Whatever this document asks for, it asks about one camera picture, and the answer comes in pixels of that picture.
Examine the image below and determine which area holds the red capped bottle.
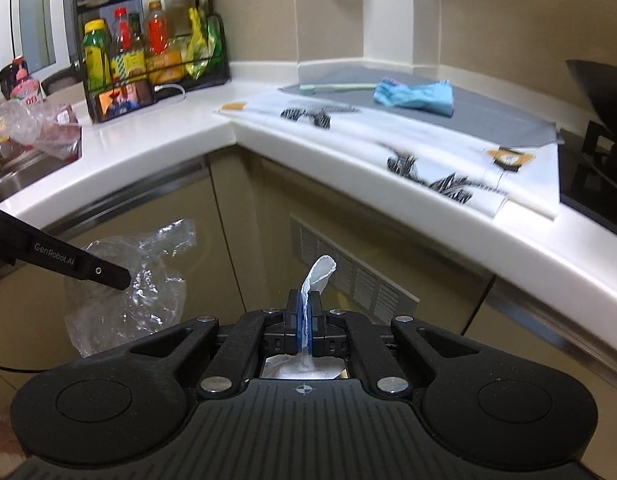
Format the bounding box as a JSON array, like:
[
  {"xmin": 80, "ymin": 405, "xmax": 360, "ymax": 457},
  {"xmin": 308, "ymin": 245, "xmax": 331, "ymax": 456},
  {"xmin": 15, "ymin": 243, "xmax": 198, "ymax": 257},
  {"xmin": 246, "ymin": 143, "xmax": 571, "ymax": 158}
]
[{"xmin": 111, "ymin": 7, "xmax": 135, "ymax": 82}]

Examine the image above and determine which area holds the black gas stove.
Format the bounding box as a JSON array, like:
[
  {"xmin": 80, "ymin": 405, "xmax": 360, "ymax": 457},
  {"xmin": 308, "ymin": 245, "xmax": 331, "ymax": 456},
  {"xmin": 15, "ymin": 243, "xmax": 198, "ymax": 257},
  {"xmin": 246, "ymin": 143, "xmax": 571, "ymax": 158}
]
[{"xmin": 559, "ymin": 120, "xmax": 617, "ymax": 244}]

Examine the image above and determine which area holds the steel sink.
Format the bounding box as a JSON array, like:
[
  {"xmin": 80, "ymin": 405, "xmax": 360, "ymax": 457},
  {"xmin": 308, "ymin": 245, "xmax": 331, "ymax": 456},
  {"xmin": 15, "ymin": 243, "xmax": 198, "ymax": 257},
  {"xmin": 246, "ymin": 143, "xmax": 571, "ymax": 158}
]
[{"xmin": 0, "ymin": 152, "xmax": 82, "ymax": 202}]

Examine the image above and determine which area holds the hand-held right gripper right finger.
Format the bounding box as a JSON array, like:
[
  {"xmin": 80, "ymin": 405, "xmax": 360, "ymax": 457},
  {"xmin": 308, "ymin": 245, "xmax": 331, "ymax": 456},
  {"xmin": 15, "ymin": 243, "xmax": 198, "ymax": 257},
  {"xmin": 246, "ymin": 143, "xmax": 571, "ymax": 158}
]
[{"xmin": 307, "ymin": 290, "xmax": 483, "ymax": 398}]

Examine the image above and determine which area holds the yellow snack bag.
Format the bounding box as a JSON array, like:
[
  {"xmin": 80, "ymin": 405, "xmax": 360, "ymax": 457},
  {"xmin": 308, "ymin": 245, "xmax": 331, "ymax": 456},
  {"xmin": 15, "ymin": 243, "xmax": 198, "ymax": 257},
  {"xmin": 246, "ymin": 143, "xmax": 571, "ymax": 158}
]
[{"xmin": 185, "ymin": 7, "xmax": 210, "ymax": 79}]

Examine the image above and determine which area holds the pink soap bottle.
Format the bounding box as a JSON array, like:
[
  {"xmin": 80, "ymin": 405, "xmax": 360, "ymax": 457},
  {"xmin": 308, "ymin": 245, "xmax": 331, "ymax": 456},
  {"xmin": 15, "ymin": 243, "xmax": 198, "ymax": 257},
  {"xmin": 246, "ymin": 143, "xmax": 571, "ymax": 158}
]
[{"xmin": 9, "ymin": 57, "xmax": 43, "ymax": 104}]

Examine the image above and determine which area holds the black smartphone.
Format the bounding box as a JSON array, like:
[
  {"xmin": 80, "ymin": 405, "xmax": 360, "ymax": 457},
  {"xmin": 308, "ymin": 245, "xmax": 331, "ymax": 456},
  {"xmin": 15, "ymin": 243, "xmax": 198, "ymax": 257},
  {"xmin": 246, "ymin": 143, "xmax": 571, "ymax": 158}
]
[{"xmin": 96, "ymin": 81, "xmax": 154, "ymax": 123}]

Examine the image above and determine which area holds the orange-capped red bottle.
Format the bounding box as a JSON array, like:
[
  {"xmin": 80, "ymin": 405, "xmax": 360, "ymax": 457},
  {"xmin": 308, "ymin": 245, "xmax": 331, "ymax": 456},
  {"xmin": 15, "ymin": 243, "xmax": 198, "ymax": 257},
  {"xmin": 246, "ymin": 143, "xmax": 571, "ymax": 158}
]
[{"xmin": 143, "ymin": 1, "xmax": 178, "ymax": 84}]

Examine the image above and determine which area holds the white printed counter mat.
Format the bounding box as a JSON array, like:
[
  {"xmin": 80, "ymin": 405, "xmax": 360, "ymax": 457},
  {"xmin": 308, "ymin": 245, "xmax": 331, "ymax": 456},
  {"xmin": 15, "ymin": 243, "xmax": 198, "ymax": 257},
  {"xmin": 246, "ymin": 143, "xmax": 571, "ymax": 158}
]
[{"xmin": 213, "ymin": 91, "xmax": 561, "ymax": 221}]

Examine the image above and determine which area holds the cabinet vent grille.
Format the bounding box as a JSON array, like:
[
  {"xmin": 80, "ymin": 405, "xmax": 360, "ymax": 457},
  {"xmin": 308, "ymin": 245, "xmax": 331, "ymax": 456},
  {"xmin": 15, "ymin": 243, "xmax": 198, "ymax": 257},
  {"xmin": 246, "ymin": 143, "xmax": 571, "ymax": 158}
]
[{"xmin": 290, "ymin": 215, "xmax": 420, "ymax": 324}]

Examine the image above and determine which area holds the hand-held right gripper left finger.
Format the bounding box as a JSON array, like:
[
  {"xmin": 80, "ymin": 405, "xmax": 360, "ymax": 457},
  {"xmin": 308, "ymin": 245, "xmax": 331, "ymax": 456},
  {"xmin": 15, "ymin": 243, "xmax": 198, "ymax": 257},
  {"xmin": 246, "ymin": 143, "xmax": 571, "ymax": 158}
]
[{"xmin": 128, "ymin": 289, "xmax": 308, "ymax": 397}]

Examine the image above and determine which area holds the beige base cabinet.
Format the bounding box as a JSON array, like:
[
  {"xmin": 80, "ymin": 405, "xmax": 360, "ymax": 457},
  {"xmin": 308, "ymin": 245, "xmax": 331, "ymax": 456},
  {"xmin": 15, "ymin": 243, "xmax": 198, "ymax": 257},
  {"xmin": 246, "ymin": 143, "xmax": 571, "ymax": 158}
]
[{"xmin": 0, "ymin": 150, "xmax": 617, "ymax": 401}]

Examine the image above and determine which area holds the white tissue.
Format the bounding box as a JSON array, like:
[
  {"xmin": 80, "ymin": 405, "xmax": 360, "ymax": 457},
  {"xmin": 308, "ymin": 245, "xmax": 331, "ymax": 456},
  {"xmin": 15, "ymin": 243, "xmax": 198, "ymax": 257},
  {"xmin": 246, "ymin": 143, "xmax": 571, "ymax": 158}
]
[{"xmin": 261, "ymin": 255, "xmax": 347, "ymax": 381}]

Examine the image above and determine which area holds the black cable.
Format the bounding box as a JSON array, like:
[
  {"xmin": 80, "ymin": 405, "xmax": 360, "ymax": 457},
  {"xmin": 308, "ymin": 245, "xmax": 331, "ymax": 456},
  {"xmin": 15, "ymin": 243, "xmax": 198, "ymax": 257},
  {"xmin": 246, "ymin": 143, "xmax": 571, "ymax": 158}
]
[{"xmin": 0, "ymin": 359, "xmax": 55, "ymax": 374}]

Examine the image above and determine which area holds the clear bag of pink packets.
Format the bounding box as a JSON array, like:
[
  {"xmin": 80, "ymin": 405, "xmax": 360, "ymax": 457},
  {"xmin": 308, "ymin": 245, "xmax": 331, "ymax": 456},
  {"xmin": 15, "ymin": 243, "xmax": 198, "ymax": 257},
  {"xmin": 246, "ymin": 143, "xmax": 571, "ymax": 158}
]
[{"xmin": 0, "ymin": 99, "xmax": 82, "ymax": 161}]

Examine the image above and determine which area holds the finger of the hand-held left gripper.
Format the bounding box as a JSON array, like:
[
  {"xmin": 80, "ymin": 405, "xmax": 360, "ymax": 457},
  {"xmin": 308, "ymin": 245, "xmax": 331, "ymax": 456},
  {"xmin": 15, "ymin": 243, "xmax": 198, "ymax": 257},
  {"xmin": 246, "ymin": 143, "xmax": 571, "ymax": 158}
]
[{"xmin": 81, "ymin": 253, "xmax": 132, "ymax": 291}]

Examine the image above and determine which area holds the dark glass bottle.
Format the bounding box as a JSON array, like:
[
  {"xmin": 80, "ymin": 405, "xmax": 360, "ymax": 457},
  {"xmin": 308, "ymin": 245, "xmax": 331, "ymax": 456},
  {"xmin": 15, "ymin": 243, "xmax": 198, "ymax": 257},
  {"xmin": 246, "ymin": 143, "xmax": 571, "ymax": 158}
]
[{"xmin": 128, "ymin": 12, "xmax": 147, "ymax": 78}]

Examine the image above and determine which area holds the grey counter mat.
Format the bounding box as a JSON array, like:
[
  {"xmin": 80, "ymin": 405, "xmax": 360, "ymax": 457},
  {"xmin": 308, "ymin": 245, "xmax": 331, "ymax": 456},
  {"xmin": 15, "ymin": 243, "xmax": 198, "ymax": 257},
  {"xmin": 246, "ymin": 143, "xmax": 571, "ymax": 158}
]
[{"xmin": 278, "ymin": 62, "xmax": 564, "ymax": 149}]

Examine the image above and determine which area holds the clear plastic bag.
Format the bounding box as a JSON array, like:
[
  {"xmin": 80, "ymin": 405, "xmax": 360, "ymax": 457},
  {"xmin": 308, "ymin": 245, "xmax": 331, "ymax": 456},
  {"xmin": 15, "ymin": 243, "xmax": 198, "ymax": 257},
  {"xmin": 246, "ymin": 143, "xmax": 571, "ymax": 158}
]
[{"xmin": 63, "ymin": 218, "xmax": 196, "ymax": 358}]

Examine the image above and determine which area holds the green snack bag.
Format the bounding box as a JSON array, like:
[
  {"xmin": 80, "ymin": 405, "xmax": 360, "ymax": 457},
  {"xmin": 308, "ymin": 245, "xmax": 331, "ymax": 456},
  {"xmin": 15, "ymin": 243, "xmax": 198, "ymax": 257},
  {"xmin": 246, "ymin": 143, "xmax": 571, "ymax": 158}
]
[{"xmin": 206, "ymin": 14, "xmax": 225, "ymax": 69}]

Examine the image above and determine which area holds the black wire rack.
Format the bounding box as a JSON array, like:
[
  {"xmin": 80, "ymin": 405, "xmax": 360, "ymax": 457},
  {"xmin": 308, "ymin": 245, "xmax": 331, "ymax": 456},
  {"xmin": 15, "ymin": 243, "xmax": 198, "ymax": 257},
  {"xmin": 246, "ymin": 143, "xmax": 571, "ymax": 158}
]
[{"xmin": 74, "ymin": 0, "xmax": 232, "ymax": 125}]

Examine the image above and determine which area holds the light green brush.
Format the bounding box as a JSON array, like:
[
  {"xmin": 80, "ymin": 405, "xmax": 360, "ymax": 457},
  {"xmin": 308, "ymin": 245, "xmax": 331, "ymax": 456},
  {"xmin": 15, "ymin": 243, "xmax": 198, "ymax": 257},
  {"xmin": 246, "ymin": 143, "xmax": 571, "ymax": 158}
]
[{"xmin": 298, "ymin": 82, "xmax": 378, "ymax": 95}]

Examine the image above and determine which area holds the yellow green bottle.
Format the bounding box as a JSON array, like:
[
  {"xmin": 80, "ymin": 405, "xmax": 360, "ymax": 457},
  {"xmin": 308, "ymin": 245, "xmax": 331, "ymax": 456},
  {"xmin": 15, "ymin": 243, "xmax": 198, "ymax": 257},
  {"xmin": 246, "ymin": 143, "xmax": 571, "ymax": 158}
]
[{"xmin": 83, "ymin": 19, "xmax": 114, "ymax": 94}]

